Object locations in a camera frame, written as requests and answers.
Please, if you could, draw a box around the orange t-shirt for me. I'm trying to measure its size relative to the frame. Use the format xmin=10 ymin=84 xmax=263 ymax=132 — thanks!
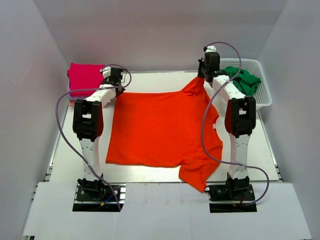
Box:
xmin=105 ymin=77 xmax=223 ymax=192

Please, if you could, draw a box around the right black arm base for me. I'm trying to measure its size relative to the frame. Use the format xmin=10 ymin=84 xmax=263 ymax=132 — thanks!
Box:
xmin=204 ymin=184 xmax=257 ymax=214

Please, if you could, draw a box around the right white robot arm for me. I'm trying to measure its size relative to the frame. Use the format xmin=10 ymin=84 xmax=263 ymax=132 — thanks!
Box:
xmin=198 ymin=45 xmax=256 ymax=202

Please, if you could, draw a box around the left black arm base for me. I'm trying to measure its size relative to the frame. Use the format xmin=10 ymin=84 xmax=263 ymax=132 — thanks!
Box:
xmin=72 ymin=178 xmax=126 ymax=213

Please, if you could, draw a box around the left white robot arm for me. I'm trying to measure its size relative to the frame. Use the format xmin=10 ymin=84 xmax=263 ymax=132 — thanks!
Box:
xmin=72 ymin=65 xmax=124 ymax=201

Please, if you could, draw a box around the folded magenta t-shirt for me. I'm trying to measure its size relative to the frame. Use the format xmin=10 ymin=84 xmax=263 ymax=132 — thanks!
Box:
xmin=67 ymin=62 xmax=105 ymax=99

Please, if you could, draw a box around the green t-shirt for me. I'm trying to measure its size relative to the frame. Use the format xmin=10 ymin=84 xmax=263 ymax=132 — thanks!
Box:
xmin=232 ymin=69 xmax=262 ymax=97

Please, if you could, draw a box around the white plastic basket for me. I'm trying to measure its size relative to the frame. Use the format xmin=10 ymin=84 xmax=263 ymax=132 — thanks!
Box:
xmin=218 ymin=58 xmax=273 ymax=112

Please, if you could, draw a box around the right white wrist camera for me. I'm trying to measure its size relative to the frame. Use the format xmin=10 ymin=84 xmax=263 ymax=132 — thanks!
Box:
xmin=203 ymin=45 xmax=217 ymax=53

